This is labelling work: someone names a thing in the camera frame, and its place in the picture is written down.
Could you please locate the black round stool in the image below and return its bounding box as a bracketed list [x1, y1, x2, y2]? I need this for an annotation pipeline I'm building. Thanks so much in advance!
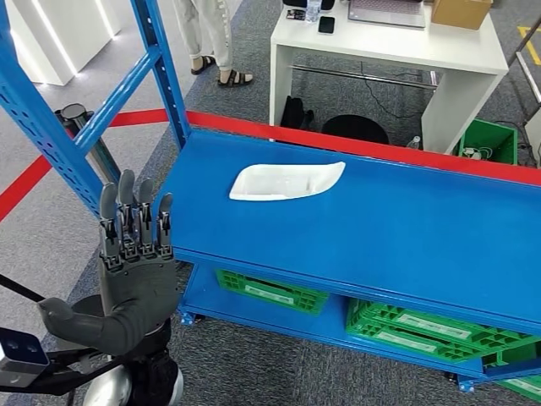
[321, 114, 390, 145]

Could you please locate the black bag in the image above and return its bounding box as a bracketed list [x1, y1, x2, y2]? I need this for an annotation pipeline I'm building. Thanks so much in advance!
[280, 95, 315, 131]

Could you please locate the clear water bottle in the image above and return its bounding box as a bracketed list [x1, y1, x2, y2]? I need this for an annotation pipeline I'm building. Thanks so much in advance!
[303, 0, 322, 24]

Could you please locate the grey metal frame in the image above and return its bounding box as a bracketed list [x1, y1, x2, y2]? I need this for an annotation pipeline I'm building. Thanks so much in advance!
[506, 14, 541, 127]

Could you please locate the grey laptop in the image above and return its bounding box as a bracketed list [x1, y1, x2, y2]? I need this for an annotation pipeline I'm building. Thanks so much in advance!
[348, 0, 426, 30]

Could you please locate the brown cardboard box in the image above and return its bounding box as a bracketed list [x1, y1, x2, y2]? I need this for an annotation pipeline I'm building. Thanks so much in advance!
[431, 0, 493, 31]

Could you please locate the green open plastic bin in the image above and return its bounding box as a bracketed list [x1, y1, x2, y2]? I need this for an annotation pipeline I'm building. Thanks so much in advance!
[453, 118, 518, 167]

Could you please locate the white cabinet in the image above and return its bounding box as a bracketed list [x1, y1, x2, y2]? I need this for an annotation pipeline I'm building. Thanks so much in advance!
[524, 109, 541, 163]

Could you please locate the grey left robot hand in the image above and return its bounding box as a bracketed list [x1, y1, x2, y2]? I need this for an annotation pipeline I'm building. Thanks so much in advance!
[37, 169, 182, 357]

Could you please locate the red barrier belt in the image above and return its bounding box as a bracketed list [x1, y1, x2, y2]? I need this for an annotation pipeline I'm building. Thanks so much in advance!
[109, 107, 541, 189]
[0, 154, 54, 224]

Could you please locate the green folding plastic crate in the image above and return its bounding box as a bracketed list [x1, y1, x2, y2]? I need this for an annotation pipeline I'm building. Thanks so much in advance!
[345, 319, 483, 365]
[229, 282, 326, 316]
[349, 298, 541, 351]
[215, 268, 330, 301]
[481, 342, 541, 403]

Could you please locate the person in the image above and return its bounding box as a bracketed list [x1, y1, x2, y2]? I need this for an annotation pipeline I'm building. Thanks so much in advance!
[173, 0, 254, 89]

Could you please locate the black desk cable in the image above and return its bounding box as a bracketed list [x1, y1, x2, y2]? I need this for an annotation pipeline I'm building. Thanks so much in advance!
[360, 61, 426, 120]

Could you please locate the black pouch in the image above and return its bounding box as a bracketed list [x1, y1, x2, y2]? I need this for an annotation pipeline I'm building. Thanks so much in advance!
[282, 0, 335, 11]

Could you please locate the white desk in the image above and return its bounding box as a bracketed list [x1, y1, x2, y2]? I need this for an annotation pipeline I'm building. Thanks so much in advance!
[269, 0, 509, 155]

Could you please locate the white cable bundle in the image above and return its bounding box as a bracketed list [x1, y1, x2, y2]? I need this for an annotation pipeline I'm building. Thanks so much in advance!
[463, 146, 493, 161]

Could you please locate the blue metal shelf rack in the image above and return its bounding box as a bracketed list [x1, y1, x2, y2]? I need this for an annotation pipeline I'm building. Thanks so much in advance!
[0, 0, 541, 393]

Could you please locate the white plastic shell part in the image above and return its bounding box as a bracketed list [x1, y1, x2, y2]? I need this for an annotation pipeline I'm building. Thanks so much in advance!
[229, 161, 346, 202]

